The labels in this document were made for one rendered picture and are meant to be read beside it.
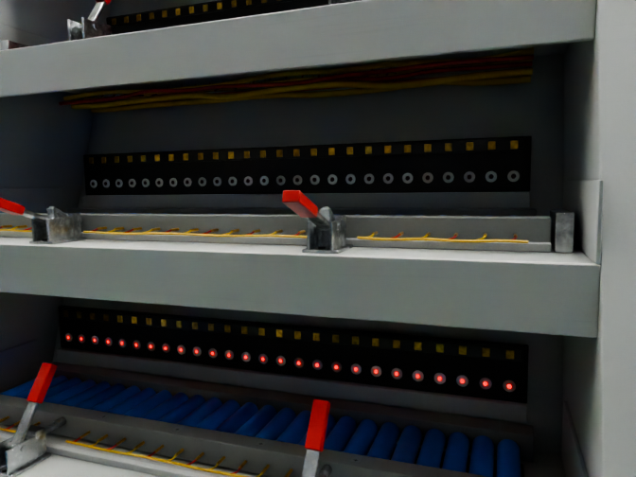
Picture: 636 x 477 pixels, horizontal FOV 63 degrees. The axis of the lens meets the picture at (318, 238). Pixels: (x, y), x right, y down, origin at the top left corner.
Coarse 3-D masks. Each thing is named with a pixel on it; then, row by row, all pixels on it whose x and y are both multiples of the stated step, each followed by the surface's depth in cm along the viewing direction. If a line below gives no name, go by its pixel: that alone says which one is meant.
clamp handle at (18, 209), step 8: (0, 200) 42; (0, 208) 42; (8, 208) 43; (16, 208) 43; (24, 208) 44; (48, 208) 47; (32, 216) 45; (40, 216) 46; (48, 216) 47; (56, 216) 48
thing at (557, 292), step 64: (0, 192) 60; (448, 192) 52; (512, 192) 50; (576, 192) 39; (0, 256) 47; (64, 256) 45; (128, 256) 42; (192, 256) 40; (256, 256) 38; (320, 256) 37; (384, 256) 35; (448, 256) 35; (512, 256) 34; (576, 256) 34; (384, 320) 35; (448, 320) 34; (512, 320) 33; (576, 320) 31
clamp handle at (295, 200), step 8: (288, 192) 32; (296, 192) 32; (288, 200) 32; (296, 200) 32; (304, 200) 33; (296, 208) 33; (304, 208) 33; (312, 208) 34; (328, 208) 38; (304, 216) 35; (312, 216) 35; (320, 216) 36; (328, 216) 38; (320, 224) 38; (328, 224) 38
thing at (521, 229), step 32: (0, 224) 54; (96, 224) 50; (128, 224) 49; (160, 224) 48; (192, 224) 46; (224, 224) 45; (256, 224) 44; (288, 224) 43; (352, 224) 41; (384, 224) 40; (416, 224) 40; (448, 224) 39; (480, 224) 38; (512, 224) 37; (544, 224) 37
